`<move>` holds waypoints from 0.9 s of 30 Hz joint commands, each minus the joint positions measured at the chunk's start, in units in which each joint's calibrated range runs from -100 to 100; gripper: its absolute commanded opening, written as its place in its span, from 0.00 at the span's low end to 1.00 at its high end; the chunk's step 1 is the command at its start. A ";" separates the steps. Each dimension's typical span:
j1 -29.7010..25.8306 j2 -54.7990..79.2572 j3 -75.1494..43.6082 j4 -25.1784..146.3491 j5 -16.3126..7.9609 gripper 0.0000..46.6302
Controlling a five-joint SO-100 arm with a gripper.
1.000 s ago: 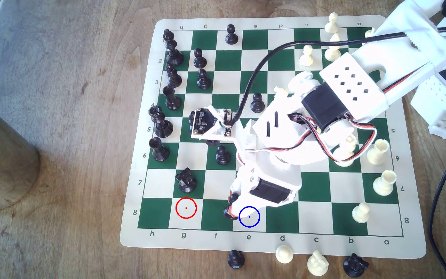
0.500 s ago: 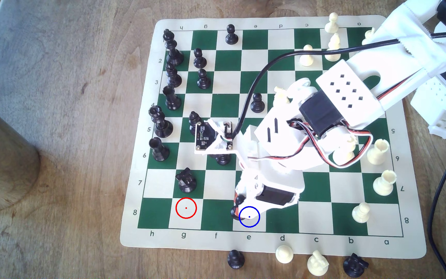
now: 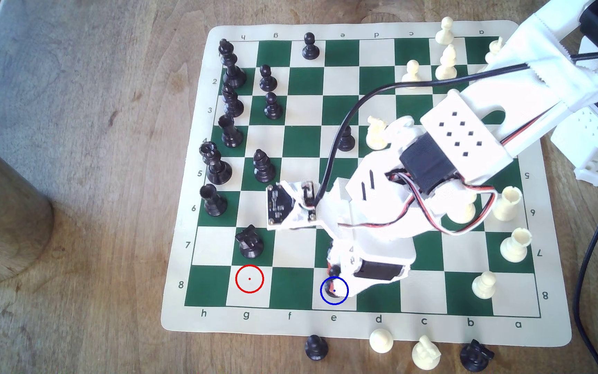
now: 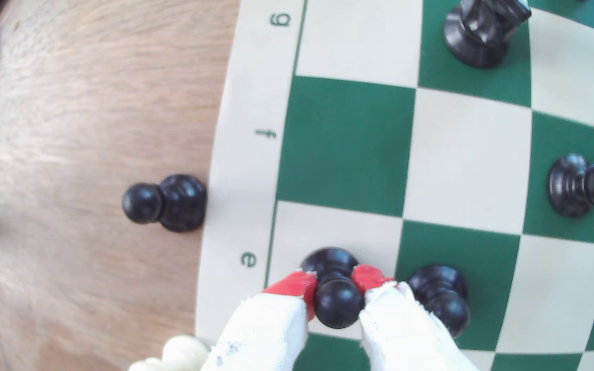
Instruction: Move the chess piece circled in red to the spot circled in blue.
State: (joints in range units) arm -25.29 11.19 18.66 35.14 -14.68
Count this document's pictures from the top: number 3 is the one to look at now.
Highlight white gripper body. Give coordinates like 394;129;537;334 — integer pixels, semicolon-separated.
317;179;416;284

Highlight black pawn chess piece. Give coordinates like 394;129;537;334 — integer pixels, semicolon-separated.
337;125;356;152
264;92;283;120
259;64;278;92
326;264;345;298
301;32;320;60
305;335;329;361

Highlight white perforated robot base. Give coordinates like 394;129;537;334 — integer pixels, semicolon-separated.
551;99;598;198

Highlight white pawn chess piece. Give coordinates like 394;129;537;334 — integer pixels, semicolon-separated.
471;270;498;300
369;328;394;354
435;17;455;45
400;60;422;89

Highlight black knight chess piece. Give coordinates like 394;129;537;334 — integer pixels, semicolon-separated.
459;340;495;373
235;224;265;259

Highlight white queen chess piece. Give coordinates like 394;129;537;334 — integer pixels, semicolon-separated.
446;199;479;225

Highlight black bishop chess piece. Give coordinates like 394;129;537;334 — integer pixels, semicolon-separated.
253;149;277;183
221;84;245;118

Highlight white knight chess piece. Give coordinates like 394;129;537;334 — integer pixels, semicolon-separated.
365;116;389;151

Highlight green and cream chess mat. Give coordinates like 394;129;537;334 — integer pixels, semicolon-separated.
160;20;573;348

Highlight black rook chess piece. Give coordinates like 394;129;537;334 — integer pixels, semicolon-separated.
200;184;228;217
217;115;244;148

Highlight white rook chess piece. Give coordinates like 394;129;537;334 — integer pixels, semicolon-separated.
500;228;532;264
491;186;524;222

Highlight black queen chess piece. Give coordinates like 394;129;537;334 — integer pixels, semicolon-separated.
199;142;233;185

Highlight black king chess piece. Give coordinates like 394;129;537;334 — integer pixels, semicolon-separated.
218;38;248;88

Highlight white king chess piece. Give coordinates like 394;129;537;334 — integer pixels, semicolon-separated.
483;36;505;71

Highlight red white black servo wires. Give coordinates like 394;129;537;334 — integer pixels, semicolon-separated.
338;171;499;237

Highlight camera circuit board module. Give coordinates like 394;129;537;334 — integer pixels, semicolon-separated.
266;181;316;230

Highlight black camera cable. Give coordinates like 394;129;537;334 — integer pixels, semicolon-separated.
314;47;598;208

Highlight round wooden post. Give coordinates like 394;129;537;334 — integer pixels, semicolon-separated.
0;127;55;284

